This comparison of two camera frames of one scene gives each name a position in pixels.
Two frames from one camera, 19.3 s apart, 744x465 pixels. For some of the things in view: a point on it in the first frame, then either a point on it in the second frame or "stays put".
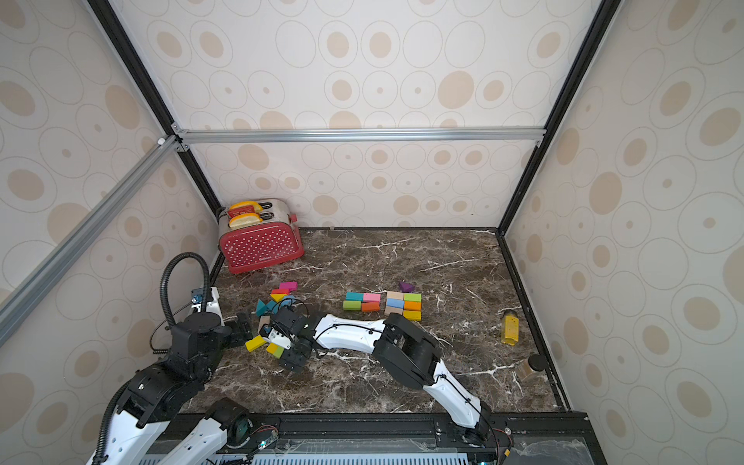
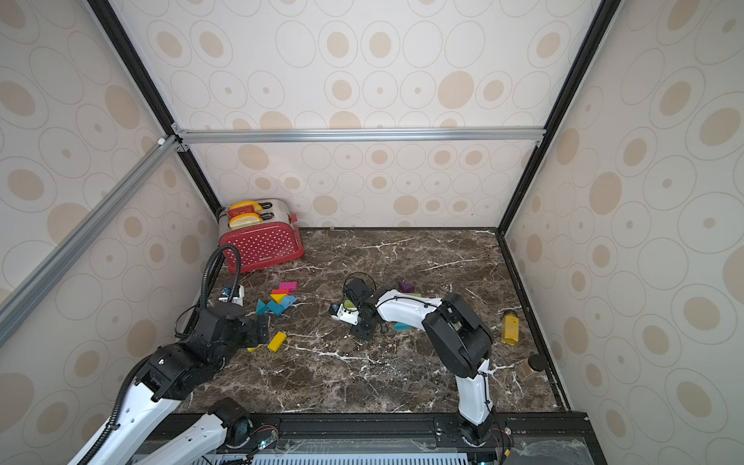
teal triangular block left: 261,308 stays put
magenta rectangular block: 292,286 stays put
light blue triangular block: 286,301 stays put
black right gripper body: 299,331 → 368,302
